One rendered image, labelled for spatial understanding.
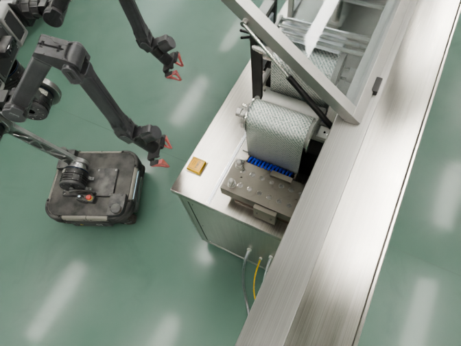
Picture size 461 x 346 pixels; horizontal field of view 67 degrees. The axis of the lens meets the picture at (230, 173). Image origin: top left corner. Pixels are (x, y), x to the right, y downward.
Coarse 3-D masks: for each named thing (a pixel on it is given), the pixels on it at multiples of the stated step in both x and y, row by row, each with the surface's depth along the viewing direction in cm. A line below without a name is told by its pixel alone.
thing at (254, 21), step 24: (240, 0) 70; (408, 0) 101; (240, 24) 73; (264, 24) 73; (264, 48) 75; (288, 48) 75; (384, 48) 92; (312, 72) 78; (336, 96) 80; (360, 96) 85; (360, 120) 83
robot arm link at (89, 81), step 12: (84, 48) 107; (84, 60) 109; (72, 72) 102; (84, 72) 107; (84, 84) 111; (96, 84) 112; (96, 96) 116; (108, 96) 120; (108, 108) 122; (120, 108) 129; (108, 120) 128; (120, 120) 129; (120, 132) 134; (132, 132) 138
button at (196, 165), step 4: (192, 160) 168; (196, 160) 168; (200, 160) 168; (192, 164) 167; (196, 164) 167; (200, 164) 167; (204, 164) 168; (188, 168) 167; (192, 168) 166; (196, 168) 166; (200, 168) 166; (196, 172) 166; (200, 172) 167
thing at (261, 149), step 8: (248, 136) 141; (256, 136) 139; (248, 144) 147; (256, 144) 144; (264, 144) 141; (272, 144) 138; (248, 152) 154; (256, 152) 150; (264, 152) 147; (272, 152) 144; (280, 152) 141; (288, 152) 138; (296, 152) 135; (264, 160) 153; (272, 160) 149; (280, 160) 146; (288, 160) 143; (296, 160) 140; (288, 168) 149; (296, 168) 145
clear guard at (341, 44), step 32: (256, 0) 74; (288, 0) 79; (320, 0) 84; (352, 0) 90; (384, 0) 97; (288, 32) 77; (320, 32) 82; (352, 32) 88; (384, 32) 95; (320, 64) 81; (352, 64) 87; (352, 96) 85
